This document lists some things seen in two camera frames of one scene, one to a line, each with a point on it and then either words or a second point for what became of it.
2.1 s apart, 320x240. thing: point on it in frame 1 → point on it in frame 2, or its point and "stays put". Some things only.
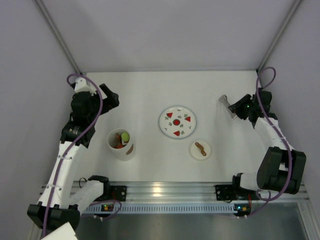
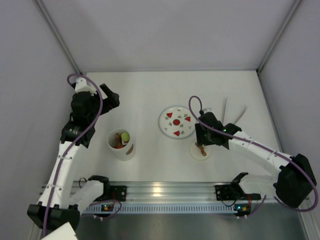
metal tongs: [223, 99] → [224, 109]
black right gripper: [238, 107] → [201, 135]
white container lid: [199, 150] stays put
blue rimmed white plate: [177, 122] stays put
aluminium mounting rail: [181, 191] stays put
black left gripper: [108, 97] stays put
